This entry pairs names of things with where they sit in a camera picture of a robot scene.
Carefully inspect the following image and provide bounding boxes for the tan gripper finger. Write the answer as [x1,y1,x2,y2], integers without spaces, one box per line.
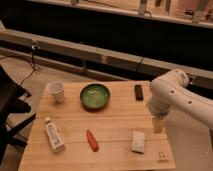
[152,117,165,133]

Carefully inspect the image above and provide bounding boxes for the white sponge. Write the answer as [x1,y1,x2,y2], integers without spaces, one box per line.
[131,131,145,154]

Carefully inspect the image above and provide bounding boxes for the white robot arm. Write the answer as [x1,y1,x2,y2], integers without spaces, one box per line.
[147,69,213,150]

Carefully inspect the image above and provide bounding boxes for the green ceramic bowl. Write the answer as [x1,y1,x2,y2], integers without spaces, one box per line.
[80,83,110,110]

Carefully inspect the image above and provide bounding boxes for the dark brown rectangular block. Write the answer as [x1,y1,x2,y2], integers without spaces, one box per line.
[135,85,144,101]

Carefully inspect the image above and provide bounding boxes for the orange toy carrot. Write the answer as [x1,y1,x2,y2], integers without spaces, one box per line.
[87,130,99,152]

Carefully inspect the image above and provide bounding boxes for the white tube with label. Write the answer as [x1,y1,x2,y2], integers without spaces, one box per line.
[45,117,65,153]

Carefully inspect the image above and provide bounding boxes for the white paper cup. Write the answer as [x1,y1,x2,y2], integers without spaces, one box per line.
[47,81,64,103]

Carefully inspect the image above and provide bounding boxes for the black tripod stand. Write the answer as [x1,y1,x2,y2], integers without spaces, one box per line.
[0,65,36,164]

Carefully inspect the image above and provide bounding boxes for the black cable on floor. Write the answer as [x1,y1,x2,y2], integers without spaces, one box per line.
[0,41,43,87]

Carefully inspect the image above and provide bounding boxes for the grey metal rail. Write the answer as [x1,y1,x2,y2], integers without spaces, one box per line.
[0,29,213,88]

